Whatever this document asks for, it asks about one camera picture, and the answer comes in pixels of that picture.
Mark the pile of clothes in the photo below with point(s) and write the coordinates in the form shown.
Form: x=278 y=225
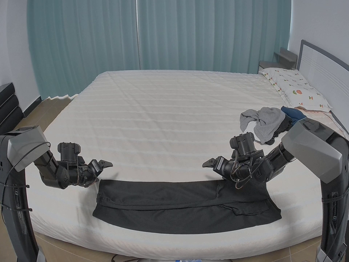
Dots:
x=268 y=121

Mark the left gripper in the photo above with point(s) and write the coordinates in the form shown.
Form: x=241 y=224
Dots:
x=95 y=168

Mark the black T-shirt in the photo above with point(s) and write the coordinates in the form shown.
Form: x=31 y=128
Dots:
x=177 y=214

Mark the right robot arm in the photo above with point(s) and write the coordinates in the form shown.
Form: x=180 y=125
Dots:
x=313 y=149

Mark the grey bedside table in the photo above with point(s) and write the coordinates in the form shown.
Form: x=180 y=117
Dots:
x=286 y=55

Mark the white printed pillow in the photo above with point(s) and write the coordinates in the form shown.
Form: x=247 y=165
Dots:
x=297 y=87

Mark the black chest of drawers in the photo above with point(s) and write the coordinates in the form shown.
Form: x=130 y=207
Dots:
x=8 y=108

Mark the blue-green curtain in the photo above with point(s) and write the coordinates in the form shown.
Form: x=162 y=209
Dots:
x=81 y=37
x=207 y=23

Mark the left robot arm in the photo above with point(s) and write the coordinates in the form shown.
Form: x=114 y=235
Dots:
x=26 y=146

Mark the bed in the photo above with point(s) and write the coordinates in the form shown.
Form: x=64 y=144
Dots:
x=163 y=105

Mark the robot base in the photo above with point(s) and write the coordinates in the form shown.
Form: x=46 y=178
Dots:
x=188 y=260

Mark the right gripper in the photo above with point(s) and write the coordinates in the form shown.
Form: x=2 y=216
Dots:
x=223 y=166

